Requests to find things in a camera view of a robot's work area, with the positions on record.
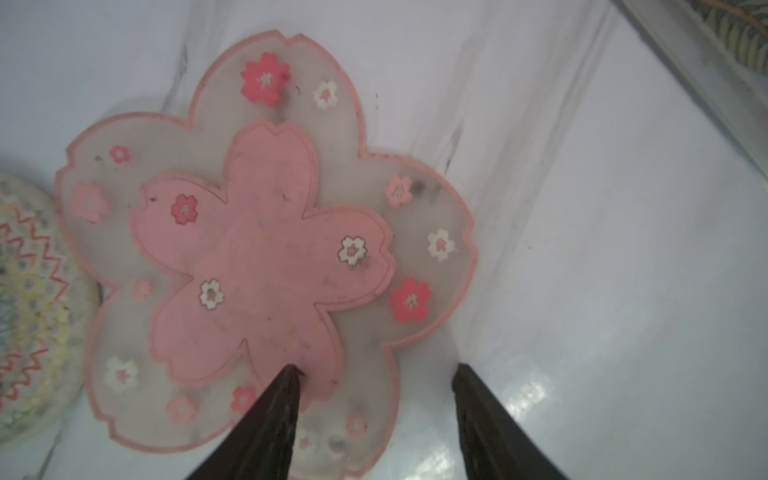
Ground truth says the patterned round white coaster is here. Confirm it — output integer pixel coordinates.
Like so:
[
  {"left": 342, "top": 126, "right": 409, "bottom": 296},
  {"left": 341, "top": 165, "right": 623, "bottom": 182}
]
[{"left": 1, "top": 173, "right": 100, "bottom": 447}]

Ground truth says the pink flower coaster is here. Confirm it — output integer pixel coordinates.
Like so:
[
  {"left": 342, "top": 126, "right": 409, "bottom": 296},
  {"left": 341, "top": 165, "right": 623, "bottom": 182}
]
[{"left": 55, "top": 31, "right": 478, "bottom": 479}]

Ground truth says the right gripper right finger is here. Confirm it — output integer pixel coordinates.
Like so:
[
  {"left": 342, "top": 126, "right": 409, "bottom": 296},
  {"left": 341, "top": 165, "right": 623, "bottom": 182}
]
[{"left": 452, "top": 363, "right": 566, "bottom": 480}]

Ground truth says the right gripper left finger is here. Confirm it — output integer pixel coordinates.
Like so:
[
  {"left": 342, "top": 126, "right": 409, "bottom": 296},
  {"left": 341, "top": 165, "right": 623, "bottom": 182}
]
[{"left": 188, "top": 365, "right": 303, "bottom": 480}]

